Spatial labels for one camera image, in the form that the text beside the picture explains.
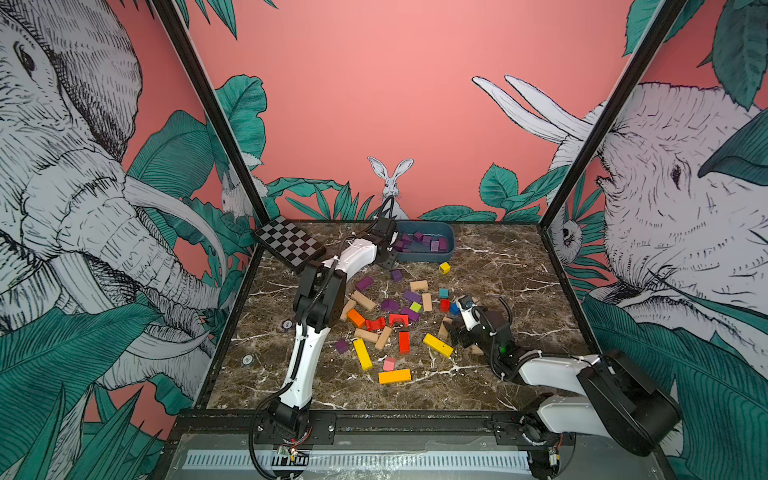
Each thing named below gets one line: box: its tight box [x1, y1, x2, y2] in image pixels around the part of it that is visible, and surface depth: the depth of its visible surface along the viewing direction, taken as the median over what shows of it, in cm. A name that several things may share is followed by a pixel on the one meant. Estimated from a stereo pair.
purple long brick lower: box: [400, 307, 419, 322], surface depth 97 cm
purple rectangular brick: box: [356, 276, 373, 291], surface depth 106 cm
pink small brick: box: [383, 356, 397, 371], surface depth 86 cm
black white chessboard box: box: [253, 215, 327, 271], surface depth 113 cm
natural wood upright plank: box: [340, 299, 357, 322], surface depth 97 cm
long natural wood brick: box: [351, 290, 377, 311], surface depth 100 cm
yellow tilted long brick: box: [423, 333, 454, 359], surface depth 90 cm
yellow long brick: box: [353, 338, 373, 371], surface depth 88 cm
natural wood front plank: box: [354, 328, 379, 343], surface depth 92 cm
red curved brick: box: [365, 316, 386, 332], surface depth 93 cm
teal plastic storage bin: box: [396, 220, 456, 263], surface depth 113 cm
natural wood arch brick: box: [410, 280, 428, 292], surface depth 103 cm
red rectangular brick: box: [399, 332, 411, 355], surface depth 92 cm
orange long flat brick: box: [378, 369, 411, 385], surface depth 84 cm
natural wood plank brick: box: [422, 293, 433, 312], surface depth 100 cm
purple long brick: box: [403, 290, 422, 303], surface depth 100 cm
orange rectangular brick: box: [347, 308, 365, 328], surface depth 94 cm
